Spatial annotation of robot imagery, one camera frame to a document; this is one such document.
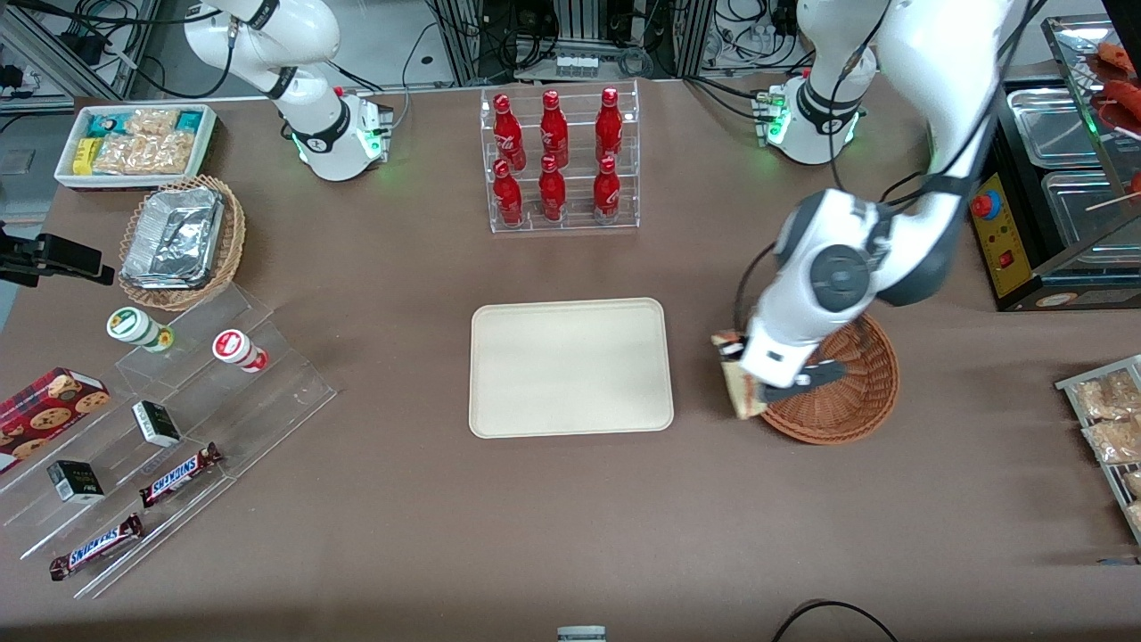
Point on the teal snack packet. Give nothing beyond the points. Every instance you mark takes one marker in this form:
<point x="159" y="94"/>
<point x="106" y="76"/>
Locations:
<point x="105" y="123"/>
<point x="190" y="120"/>

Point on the steel warmer pan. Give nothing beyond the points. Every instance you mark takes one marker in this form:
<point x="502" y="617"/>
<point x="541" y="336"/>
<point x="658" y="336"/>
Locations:
<point x="1052" y="125"/>
<point x="1083" y="209"/>

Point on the black clamp device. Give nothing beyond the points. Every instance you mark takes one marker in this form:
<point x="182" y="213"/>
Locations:
<point x="62" y="254"/>

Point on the green lid cup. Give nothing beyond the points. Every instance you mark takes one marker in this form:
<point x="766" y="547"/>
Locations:
<point x="132" y="325"/>

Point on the small grey device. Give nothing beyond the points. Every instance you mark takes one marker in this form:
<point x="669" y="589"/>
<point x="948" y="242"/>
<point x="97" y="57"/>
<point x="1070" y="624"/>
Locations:
<point x="581" y="634"/>

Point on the white snack bin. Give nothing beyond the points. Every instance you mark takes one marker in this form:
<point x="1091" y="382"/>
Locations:
<point x="207" y="143"/>

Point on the brown round wicker basket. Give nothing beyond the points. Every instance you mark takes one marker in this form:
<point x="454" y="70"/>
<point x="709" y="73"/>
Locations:
<point x="856" y="401"/>

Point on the white power strip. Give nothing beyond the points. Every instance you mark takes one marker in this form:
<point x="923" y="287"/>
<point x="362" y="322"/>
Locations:
<point x="577" y="65"/>

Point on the black food warmer machine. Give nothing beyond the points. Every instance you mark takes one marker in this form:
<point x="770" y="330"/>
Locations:
<point x="1007" y="276"/>

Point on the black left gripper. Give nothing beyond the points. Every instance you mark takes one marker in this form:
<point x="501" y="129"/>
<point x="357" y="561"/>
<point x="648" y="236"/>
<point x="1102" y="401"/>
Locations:
<point x="728" y="356"/>

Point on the beige plastic tray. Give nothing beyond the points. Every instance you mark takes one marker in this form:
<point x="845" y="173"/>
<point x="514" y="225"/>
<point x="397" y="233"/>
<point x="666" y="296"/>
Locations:
<point x="570" y="367"/>

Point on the clear cracker packet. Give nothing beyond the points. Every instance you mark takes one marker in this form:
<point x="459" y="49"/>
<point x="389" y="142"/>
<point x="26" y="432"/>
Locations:
<point x="151" y="121"/>
<point x="143" y="154"/>

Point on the triangular sandwich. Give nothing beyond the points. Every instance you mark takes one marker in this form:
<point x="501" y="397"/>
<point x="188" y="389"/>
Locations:
<point x="744" y="397"/>

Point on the clear acrylic stepped display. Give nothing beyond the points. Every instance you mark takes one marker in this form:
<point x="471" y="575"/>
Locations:
<point x="267" y="401"/>

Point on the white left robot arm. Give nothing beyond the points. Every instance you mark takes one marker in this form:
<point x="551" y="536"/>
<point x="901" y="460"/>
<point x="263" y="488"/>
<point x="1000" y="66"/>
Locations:
<point x="829" y="267"/>

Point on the clear acrylic bottle rack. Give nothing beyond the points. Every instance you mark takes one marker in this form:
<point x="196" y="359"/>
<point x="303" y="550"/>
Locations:
<point x="579" y="223"/>

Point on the aluminium frame rack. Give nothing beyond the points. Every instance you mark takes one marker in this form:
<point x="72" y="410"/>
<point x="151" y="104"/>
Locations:
<point x="570" y="22"/>

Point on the red cookie box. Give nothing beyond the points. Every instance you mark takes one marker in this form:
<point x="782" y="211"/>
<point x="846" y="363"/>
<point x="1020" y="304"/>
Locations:
<point x="45" y="415"/>

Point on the yellow snack packet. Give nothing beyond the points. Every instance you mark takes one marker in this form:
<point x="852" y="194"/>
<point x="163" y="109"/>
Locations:
<point x="85" y="156"/>

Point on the red drink bottle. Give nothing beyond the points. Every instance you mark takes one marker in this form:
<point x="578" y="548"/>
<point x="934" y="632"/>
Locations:
<point x="508" y="196"/>
<point x="554" y="132"/>
<point x="609" y="127"/>
<point x="552" y="193"/>
<point x="508" y="134"/>
<point x="606" y="192"/>

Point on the red lid cup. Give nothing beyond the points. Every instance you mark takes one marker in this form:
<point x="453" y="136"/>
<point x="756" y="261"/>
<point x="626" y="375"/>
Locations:
<point x="233" y="346"/>

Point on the silver foil container stack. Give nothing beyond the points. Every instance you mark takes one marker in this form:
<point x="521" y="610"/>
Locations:
<point x="174" y="236"/>

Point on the light oval wicker basket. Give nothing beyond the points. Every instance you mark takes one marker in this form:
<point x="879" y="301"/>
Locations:
<point x="233" y="241"/>

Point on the red sausage skewers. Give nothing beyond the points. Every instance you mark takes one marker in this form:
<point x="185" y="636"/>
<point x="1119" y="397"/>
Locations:
<point x="1119" y="89"/>

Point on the small black box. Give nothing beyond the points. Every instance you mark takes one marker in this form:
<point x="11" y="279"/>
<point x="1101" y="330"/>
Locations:
<point x="75" y="481"/>
<point x="157" y="423"/>

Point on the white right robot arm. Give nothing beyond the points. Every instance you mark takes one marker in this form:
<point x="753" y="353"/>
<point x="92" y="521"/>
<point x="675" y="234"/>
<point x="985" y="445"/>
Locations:
<point x="312" y="134"/>

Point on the clear fried snack packet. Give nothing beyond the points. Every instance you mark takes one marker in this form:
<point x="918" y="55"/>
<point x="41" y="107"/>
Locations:
<point x="1114" y="441"/>
<point x="1136" y="517"/>
<point x="1134" y="481"/>
<point x="1105" y="397"/>

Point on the snickers chocolate bar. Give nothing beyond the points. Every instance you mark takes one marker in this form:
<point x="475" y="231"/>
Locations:
<point x="178" y="475"/>
<point x="96" y="547"/>

